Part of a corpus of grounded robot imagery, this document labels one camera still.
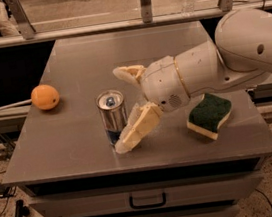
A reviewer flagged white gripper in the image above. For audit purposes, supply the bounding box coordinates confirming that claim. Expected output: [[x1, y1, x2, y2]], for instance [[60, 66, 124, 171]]
[[113, 56, 190, 154]]

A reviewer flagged silver blue redbull can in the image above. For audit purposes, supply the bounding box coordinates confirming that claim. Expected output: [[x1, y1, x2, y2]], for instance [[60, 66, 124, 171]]
[[96, 89, 127, 145]]

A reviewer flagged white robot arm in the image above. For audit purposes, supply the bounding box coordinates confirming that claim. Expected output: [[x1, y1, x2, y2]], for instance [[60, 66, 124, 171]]
[[113, 9, 272, 154]]

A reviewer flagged green yellow sponge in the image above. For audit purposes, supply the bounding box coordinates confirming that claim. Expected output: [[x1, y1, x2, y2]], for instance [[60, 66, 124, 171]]
[[187, 93, 232, 140]]

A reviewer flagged orange fruit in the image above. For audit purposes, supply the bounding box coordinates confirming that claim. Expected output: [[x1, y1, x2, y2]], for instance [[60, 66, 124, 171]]
[[31, 84, 60, 110]]

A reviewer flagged grey upper drawer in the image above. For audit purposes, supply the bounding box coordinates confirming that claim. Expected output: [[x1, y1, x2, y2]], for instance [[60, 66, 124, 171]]
[[30, 171, 263, 217]]

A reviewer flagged white rod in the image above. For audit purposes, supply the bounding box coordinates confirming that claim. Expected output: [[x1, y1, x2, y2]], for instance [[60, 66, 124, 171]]
[[0, 99, 32, 110]]

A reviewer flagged black drawer handle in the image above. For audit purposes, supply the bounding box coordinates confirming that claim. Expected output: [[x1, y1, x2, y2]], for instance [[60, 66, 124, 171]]
[[129, 192, 167, 210]]

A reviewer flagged metal railing frame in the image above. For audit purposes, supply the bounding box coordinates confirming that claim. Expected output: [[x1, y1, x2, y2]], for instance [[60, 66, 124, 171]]
[[0, 0, 272, 48]]

